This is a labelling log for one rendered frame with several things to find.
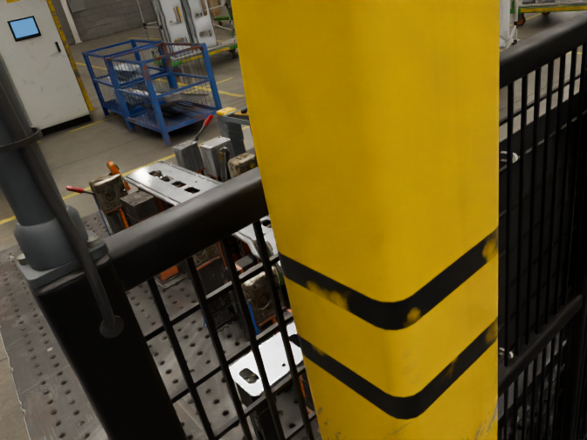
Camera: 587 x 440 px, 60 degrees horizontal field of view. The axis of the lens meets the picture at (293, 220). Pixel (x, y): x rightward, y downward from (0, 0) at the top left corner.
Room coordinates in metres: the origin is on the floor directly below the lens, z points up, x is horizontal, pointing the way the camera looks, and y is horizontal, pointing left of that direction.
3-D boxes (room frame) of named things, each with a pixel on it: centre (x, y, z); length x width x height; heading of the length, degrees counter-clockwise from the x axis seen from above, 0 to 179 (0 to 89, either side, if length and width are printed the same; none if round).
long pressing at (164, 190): (1.44, 0.19, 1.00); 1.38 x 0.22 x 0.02; 34
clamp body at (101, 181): (1.81, 0.66, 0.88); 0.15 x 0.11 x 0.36; 124
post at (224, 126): (2.03, 0.17, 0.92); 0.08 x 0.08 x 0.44; 34
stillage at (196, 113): (6.32, 1.21, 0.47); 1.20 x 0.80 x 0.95; 32
